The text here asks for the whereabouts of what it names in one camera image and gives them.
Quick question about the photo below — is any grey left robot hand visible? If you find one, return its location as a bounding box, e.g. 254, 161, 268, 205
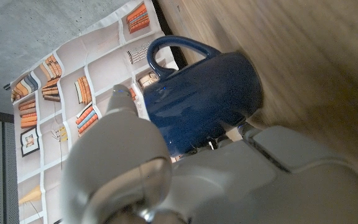
60, 83, 358, 224

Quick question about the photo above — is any dark blue ceramic cup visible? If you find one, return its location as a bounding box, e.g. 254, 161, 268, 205
143, 34, 264, 158

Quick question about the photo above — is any printed bookshelf backdrop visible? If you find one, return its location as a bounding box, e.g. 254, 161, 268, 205
9, 0, 180, 224

